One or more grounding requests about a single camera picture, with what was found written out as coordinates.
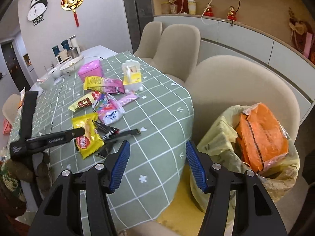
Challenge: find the white ceramic bowl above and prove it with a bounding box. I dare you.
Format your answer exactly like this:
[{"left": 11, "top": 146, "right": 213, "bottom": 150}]
[{"left": 60, "top": 55, "right": 84, "bottom": 76}]

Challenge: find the panda wall clock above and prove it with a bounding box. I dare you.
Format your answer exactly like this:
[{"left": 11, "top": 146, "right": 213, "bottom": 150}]
[{"left": 27, "top": 0, "right": 48, "bottom": 27}]

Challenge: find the pink tin box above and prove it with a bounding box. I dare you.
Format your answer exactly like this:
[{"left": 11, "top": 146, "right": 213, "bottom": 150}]
[{"left": 78, "top": 60, "right": 104, "bottom": 83}]

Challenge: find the middle beige chair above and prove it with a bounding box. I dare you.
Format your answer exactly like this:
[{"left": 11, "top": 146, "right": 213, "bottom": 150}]
[{"left": 149, "top": 24, "right": 201, "bottom": 82}]

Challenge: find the white low cabinet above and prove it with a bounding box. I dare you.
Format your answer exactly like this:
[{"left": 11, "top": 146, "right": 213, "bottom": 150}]
[{"left": 154, "top": 14, "right": 314, "bottom": 122}]

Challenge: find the dark red gift bag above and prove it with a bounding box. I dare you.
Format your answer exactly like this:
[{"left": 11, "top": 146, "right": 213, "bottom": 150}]
[{"left": 175, "top": 0, "right": 189, "bottom": 14}]

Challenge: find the trash bin with yellow bag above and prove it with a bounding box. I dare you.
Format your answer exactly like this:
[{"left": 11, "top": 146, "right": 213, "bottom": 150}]
[{"left": 197, "top": 103, "right": 300, "bottom": 202}]

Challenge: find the dark teal bottle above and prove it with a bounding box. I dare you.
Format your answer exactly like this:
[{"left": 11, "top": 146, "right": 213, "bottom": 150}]
[{"left": 61, "top": 40, "right": 70, "bottom": 51}]

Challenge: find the green checked tablecloth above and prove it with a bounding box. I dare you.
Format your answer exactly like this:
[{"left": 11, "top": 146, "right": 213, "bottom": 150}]
[{"left": 32, "top": 51, "right": 194, "bottom": 231}]

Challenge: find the red figurine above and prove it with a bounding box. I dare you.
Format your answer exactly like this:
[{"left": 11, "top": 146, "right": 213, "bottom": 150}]
[
  {"left": 203, "top": 4, "right": 214, "bottom": 17},
  {"left": 226, "top": 6, "right": 236, "bottom": 21}
]

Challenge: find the white yellow toy holder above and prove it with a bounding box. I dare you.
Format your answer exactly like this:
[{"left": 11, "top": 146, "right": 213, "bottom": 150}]
[{"left": 122, "top": 60, "right": 144, "bottom": 94}]

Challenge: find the beige chair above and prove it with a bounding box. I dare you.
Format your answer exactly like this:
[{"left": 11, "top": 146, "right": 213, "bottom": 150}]
[
  {"left": 124, "top": 55, "right": 300, "bottom": 235},
  {"left": 134, "top": 21, "right": 162, "bottom": 59},
  {"left": 2, "top": 94, "right": 20, "bottom": 125},
  {"left": 149, "top": 24, "right": 201, "bottom": 82}
]

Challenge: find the yellow snack packet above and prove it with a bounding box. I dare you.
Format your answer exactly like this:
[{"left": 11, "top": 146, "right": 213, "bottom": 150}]
[{"left": 71, "top": 113, "right": 104, "bottom": 159}]

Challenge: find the beige chair far left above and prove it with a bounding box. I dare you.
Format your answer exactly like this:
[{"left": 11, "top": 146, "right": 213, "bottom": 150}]
[{"left": 2, "top": 94, "right": 20, "bottom": 125}]

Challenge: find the yellow pink snack wrapper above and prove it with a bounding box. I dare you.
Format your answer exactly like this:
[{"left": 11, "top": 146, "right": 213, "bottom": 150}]
[{"left": 83, "top": 76, "right": 125, "bottom": 94}]

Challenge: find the white thermos bottle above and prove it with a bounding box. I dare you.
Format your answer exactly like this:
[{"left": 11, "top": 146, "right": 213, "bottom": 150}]
[{"left": 69, "top": 35, "right": 80, "bottom": 53}]

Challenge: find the black snack wrapper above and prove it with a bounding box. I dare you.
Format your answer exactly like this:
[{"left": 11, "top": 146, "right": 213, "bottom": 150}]
[{"left": 92, "top": 120, "right": 141, "bottom": 158}]

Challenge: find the cream lidded cup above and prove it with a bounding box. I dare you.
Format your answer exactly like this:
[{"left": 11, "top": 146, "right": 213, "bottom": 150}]
[{"left": 187, "top": 0, "right": 196, "bottom": 15}]

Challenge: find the near beige chair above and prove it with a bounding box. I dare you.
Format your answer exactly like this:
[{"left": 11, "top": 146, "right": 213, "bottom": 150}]
[{"left": 124, "top": 55, "right": 300, "bottom": 235}]

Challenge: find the brown yellow candy wrapper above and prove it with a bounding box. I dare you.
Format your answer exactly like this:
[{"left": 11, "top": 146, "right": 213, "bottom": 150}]
[{"left": 68, "top": 91, "right": 101, "bottom": 112}]

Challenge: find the yellow seat cushion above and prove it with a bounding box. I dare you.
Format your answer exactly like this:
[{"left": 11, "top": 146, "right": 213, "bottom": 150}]
[{"left": 157, "top": 165, "right": 210, "bottom": 235}]

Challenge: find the orange plastic bag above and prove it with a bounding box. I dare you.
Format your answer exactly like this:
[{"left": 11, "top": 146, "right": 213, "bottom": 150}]
[{"left": 235, "top": 103, "right": 289, "bottom": 173}]

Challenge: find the right red figurine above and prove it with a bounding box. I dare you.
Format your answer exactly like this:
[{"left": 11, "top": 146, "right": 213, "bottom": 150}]
[{"left": 226, "top": 6, "right": 236, "bottom": 21}]

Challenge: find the pink white colourful packet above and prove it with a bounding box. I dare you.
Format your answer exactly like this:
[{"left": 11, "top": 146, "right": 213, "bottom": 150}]
[{"left": 92, "top": 92, "right": 139, "bottom": 125}]

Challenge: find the red chinese knot ornament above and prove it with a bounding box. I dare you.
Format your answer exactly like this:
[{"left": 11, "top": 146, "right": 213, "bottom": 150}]
[{"left": 61, "top": 0, "right": 84, "bottom": 27}]

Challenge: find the flower bouquet decoration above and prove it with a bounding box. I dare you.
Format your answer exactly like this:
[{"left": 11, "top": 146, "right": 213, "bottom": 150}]
[{"left": 288, "top": 8, "right": 314, "bottom": 64}]

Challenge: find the left red figurine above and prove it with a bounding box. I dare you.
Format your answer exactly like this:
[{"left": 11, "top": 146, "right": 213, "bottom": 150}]
[{"left": 203, "top": 4, "right": 214, "bottom": 17}]

